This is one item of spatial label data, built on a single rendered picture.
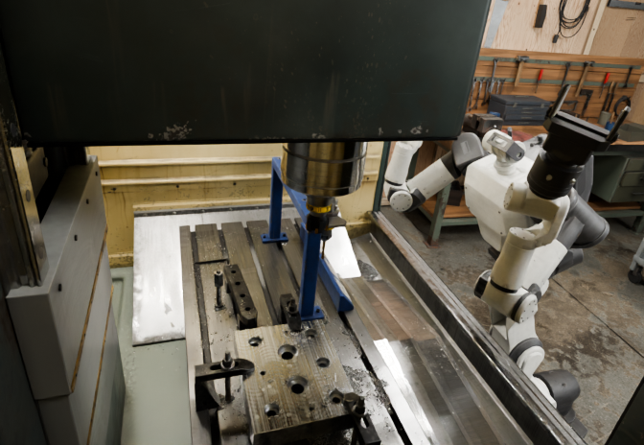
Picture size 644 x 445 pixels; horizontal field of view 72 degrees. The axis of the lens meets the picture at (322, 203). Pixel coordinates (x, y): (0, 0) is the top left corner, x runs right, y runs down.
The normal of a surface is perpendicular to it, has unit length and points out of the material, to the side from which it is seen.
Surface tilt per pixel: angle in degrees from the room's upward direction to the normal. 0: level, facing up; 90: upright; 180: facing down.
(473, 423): 8
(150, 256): 24
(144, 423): 0
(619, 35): 90
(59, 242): 0
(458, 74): 90
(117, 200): 90
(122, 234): 90
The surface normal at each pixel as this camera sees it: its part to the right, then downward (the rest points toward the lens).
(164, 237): 0.21, -0.63
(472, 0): 0.30, 0.45
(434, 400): 0.13, -0.82
